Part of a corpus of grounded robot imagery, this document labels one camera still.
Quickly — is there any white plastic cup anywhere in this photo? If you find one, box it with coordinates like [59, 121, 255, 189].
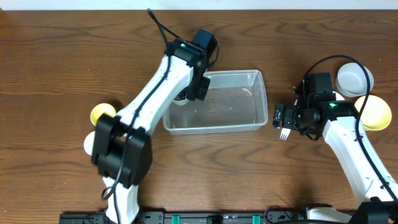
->
[83, 131, 95, 156]

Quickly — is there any white plastic bowl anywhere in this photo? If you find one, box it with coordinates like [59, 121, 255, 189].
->
[294, 91, 345, 105]

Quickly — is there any yellow plastic bowl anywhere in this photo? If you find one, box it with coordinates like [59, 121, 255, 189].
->
[361, 95, 392, 131]

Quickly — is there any grey plastic bowl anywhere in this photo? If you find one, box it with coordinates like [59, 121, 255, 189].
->
[335, 63, 368, 98]

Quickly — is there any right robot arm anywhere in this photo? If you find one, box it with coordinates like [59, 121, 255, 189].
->
[272, 73, 397, 223]

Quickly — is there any yellow plastic cup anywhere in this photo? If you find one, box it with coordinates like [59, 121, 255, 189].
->
[90, 103, 116, 126]

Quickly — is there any clear plastic storage container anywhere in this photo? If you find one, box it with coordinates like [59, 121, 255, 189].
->
[162, 70, 268, 135]

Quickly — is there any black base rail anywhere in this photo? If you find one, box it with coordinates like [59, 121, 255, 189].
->
[59, 209, 306, 224]

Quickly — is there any white plastic fork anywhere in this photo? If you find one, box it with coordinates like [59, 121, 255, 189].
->
[280, 128, 291, 141]

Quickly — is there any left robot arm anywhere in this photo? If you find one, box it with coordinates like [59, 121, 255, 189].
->
[90, 29, 218, 223]

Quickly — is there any grey plastic cup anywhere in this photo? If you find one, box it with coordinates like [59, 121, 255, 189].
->
[173, 96, 189, 106]

